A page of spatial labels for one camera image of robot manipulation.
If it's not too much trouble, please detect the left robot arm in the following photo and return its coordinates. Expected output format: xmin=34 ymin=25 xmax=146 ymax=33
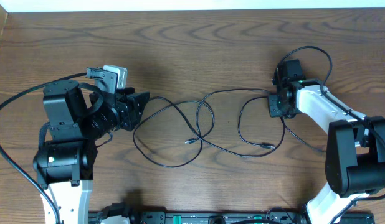
xmin=33 ymin=80 xmax=150 ymax=223

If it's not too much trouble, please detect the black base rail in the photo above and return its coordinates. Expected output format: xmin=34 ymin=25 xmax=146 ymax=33
xmin=88 ymin=202 xmax=376 ymax=224

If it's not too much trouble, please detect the black USB cable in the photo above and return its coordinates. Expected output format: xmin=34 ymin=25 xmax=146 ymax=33
xmin=132 ymin=88 xmax=287 ymax=169
xmin=184 ymin=95 xmax=326 ymax=153

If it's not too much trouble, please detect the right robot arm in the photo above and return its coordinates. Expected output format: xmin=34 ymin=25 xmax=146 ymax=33
xmin=268 ymin=59 xmax=385 ymax=223

